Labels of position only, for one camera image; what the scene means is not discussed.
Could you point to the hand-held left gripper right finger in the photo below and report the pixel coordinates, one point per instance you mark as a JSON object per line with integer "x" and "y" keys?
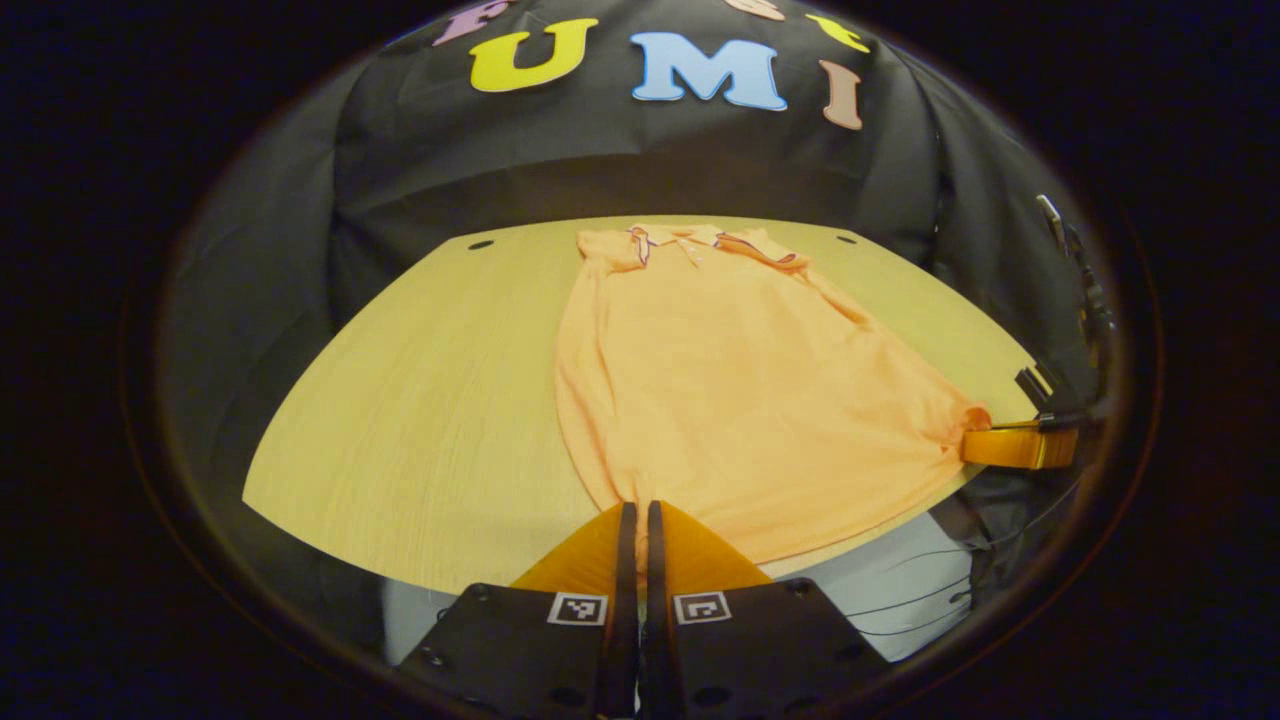
{"x": 665, "y": 640}

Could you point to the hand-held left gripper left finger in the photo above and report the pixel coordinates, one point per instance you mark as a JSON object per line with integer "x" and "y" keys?
{"x": 610, "y": 640}

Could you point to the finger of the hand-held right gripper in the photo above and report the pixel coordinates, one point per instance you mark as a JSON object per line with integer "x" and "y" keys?
{"x": 1015, "y": 447}

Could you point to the orange T-shirt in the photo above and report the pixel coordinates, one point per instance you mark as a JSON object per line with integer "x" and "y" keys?
{"x": 740, "y": 400}

